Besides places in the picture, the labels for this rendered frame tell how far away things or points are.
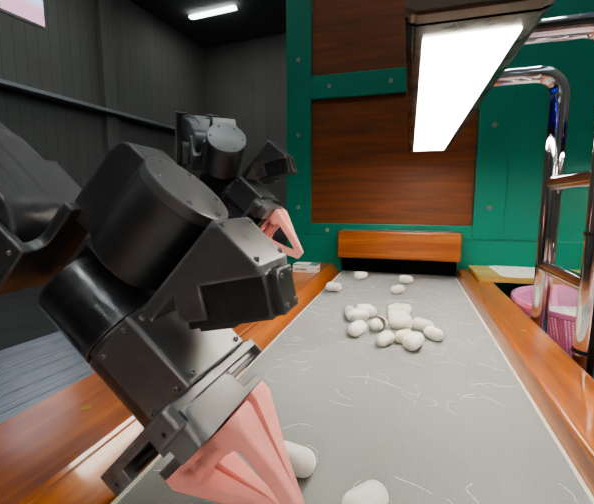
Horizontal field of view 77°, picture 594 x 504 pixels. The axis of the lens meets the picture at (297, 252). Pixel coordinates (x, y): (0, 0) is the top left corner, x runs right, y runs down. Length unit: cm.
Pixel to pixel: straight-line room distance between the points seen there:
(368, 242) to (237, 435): 79
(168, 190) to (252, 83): 1091
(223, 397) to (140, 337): 6
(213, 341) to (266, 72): 1080
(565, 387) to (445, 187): 69
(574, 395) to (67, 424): 42
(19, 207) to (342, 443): 28
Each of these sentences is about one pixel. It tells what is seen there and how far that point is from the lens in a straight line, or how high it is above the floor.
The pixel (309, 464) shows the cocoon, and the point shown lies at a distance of 30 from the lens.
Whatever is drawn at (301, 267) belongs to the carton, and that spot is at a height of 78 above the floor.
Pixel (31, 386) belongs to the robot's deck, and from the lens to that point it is 69.
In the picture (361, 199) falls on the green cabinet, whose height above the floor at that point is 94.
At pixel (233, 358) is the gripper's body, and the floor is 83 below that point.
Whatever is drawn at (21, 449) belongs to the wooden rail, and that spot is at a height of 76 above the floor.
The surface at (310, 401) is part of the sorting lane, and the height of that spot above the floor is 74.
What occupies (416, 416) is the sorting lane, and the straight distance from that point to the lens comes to 39.
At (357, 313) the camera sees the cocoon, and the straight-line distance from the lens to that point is 61.
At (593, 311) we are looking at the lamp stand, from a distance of 51.
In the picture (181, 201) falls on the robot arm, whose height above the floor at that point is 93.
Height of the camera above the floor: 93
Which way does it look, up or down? 8 degrees down
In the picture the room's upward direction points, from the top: straight up
